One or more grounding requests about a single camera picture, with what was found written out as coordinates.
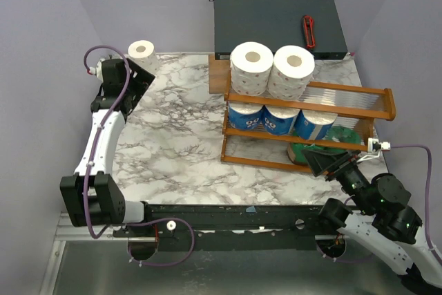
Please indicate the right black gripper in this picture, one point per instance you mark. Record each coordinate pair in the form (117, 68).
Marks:
(338, 165)

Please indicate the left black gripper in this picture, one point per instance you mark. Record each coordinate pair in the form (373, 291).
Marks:
(142, 80)

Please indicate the plain white paper roll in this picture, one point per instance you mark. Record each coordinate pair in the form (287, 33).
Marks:
(142, 52)

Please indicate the small green object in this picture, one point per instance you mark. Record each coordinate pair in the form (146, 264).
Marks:
(294, 152)

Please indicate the green paper roll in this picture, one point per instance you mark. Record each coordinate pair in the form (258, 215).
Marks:
(343, 135)

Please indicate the blue paper roll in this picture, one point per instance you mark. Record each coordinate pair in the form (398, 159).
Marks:
(313, 125)

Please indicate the orange wooden shelf rack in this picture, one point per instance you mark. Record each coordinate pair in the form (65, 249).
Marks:
(356, 107)

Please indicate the blue object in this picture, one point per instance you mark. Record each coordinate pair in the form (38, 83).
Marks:
(244, 116)

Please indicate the white red-dotted paper roll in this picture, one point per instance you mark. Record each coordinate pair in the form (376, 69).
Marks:
(251, 64)

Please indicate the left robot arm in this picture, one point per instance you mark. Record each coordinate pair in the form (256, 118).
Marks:
(91, 195)

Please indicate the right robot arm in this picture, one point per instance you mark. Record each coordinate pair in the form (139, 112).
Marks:
(397, 234)

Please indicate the brown wooden board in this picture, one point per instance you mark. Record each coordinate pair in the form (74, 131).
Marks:
(218, 74)

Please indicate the red black utility knife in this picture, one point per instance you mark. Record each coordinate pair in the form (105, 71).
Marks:
(308, 28)

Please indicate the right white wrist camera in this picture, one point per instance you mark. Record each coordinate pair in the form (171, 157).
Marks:
(374, 149)

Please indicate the dark grey rack-mount device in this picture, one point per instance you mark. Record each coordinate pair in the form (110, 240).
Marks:
(277, 23)

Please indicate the aluminium frame rail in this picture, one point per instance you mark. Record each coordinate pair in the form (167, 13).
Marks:
(90, 194)

